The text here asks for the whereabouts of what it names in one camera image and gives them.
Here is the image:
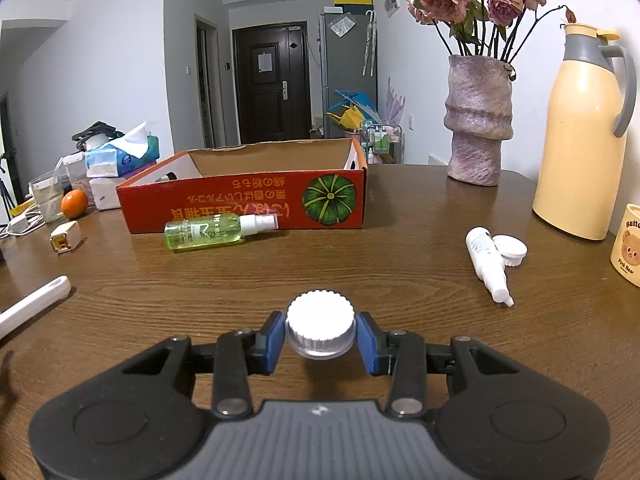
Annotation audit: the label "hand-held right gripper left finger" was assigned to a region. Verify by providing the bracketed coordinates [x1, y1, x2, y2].
[120, 311, 287, 420]

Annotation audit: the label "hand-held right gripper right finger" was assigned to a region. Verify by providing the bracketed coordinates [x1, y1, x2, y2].
[356, 311, 523, 420]

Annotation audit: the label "white ridged bottle cap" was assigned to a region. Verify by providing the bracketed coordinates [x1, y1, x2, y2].
[492, 235, 529, 267]
[285, 290, 358, 359]

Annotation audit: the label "green spray bottle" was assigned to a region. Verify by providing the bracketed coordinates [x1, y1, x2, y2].
[164, 212, 279, 252]

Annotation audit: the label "white squeeze tube bottle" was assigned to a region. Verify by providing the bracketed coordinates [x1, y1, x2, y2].
[465, 227, 515, 307]

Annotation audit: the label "red cardboard box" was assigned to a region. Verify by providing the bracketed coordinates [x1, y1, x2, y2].
[116, 138, 369, 234]

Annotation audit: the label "red and white lint brush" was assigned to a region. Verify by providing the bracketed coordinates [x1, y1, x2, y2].
[0, 275, 72, 341]

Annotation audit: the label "purple and white tissue pack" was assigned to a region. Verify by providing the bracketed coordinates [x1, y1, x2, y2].
[89, 172, 133, 211]

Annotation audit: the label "white and yellow charger cube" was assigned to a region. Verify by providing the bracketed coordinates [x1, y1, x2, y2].
[50, 221, 82, 255]

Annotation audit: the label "dark brown entrance door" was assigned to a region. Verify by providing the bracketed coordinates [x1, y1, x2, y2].
[232, 22, 313, 147]

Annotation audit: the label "purple translucent wrap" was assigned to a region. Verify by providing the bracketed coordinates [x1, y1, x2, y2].
[385, 77, 407, 126]

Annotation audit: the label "blue tissue pack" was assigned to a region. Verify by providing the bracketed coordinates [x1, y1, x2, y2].
[85, 121, 160, 178]

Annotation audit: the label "orange fruit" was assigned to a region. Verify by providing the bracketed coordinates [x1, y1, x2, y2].
[61, 189, 89, 219]

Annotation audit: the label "pink textured vase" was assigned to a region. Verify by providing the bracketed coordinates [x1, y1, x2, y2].
[443, 55, 516, 187]

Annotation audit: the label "clear plastic food container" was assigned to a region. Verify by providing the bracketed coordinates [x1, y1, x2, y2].
[60, 152, 91, 196]

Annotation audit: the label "dark side door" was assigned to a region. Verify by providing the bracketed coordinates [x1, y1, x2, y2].
[195, 15, 221, 150]

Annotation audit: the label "clear drinking glass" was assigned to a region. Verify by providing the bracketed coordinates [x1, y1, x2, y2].
[29, 170, 68, 224]

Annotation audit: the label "yellow bear mug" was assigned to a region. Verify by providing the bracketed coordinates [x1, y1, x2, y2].
[610, 203, 640, 288]

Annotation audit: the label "black plastic holder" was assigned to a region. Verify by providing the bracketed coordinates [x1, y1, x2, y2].
[71, 121, 125, 143]

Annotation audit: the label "grey refrigerator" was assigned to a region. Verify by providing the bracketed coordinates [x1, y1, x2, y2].
[319, 7, 379, 141]

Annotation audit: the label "yellow thermos jug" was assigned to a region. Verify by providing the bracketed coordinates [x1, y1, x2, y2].
[532, 22, 637, 241]

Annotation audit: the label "white folded umbrella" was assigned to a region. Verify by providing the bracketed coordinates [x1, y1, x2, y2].
[362, 9, 377, 77]

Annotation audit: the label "dried pink roses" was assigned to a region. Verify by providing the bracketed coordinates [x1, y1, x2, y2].
[320, 0, 576, 61]

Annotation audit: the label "white wire cart with bottles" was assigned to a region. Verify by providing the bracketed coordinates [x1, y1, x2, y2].
[360, 121, 405, 165]

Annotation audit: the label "white power adapter with cable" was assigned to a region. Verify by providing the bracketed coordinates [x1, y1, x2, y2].
[0, 210, 46, 238]

